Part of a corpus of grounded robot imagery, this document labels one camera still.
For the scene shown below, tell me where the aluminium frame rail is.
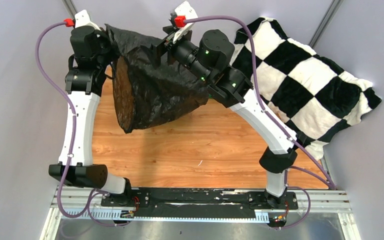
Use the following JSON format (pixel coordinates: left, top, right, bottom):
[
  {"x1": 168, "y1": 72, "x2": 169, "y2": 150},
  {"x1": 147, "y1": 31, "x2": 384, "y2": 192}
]
[{"x1": 39, "y1": 187, "x2": 354, "y2": 240}]

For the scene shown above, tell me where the left corner aluminium post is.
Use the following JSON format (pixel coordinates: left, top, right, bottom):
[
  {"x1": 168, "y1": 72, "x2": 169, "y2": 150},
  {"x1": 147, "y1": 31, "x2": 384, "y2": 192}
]
[{"x1": 62, "y1": 0, "x2": 78, "y2": 19}]

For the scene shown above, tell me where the corner aluminium post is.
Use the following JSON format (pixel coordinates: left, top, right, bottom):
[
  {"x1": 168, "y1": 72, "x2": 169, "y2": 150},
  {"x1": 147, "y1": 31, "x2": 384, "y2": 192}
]
[
  {"x1": 308, "y1": 0, "x2": 344, "y2": 48},
  {"x1": 62, "y1": 0, "x2": 78, "y2": 19}
]

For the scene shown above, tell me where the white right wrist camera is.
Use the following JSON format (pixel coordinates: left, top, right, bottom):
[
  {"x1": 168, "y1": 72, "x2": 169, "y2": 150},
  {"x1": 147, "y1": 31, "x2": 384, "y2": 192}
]
[{"x1": 170, "y1": 0, "x2": 198, "y2": 44}]

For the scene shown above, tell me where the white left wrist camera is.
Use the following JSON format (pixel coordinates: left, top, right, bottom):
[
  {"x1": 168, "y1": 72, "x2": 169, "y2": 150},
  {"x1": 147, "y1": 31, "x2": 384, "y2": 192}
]
[{"x1": 74, "y1": 9, "x2": 101, "y2": 30}]

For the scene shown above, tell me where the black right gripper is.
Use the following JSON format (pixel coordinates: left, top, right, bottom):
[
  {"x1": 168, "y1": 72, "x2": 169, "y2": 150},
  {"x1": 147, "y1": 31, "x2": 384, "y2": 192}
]
[{"x1": 140, "y1": 25, "x2": 212, "y2": 84}]

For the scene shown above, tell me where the black white checkered pillow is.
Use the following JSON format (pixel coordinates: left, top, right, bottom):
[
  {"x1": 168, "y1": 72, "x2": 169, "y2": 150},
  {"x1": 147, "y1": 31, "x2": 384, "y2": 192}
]
[{"x1": 230, "y1": 17, "x2": 382, "y2": 160}]

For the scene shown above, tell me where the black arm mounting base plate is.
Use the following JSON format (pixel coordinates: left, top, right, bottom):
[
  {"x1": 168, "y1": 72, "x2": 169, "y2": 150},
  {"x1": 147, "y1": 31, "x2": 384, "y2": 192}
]
[{"x1": 101, "y1": 187, "x2": 298, "y2": 219}]

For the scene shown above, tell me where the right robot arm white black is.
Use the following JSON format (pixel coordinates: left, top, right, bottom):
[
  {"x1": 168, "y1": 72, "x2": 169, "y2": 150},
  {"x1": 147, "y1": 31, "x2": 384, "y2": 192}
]
[{"x1": 148, "y1": 29, "x2": 298, "y2": 209}]

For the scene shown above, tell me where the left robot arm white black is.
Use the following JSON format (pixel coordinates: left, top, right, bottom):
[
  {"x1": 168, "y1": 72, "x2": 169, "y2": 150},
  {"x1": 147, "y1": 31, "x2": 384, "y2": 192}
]
[{"x1": 48, "y1": 25, "x2": 134, "y2": 207}]

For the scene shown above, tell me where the right corner aluminium post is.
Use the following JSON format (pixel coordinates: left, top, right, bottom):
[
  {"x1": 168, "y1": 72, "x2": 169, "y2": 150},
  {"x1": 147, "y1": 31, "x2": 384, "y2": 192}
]
[{"x1": 308, "y1": 0, "x2": 344, "y2": 48}]

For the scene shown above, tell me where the black plastic trash bag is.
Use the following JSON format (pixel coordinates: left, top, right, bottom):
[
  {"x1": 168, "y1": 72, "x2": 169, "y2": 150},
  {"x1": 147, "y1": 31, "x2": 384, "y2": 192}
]
[{"x1": 105, "y1": 24, "x2": 209, "y2": 134}]

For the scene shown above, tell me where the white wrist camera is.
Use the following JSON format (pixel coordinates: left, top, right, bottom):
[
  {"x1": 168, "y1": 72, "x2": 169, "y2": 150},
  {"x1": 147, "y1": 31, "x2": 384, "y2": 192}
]
[
  {"x1": 74, "y1": 9, "x2": 101, "y2": 30},
  {"x1": 170, "y1": 0, "x2": 198, "y2": 44}
]

